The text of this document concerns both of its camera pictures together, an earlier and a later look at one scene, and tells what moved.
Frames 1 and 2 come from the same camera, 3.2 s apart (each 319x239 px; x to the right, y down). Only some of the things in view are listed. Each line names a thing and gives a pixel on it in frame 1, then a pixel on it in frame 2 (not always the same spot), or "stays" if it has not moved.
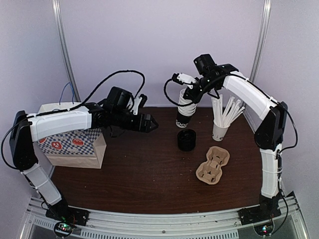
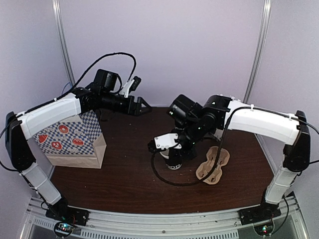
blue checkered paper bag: (84, 149) stays
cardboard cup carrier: (210, 171) stays
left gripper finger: (150, 125) → (144, 110)
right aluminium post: (261, 39) stays
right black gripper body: (205, 83) → (195, 132)
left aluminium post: (59, 17) stays
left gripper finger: (150, 123) → (140, 100)
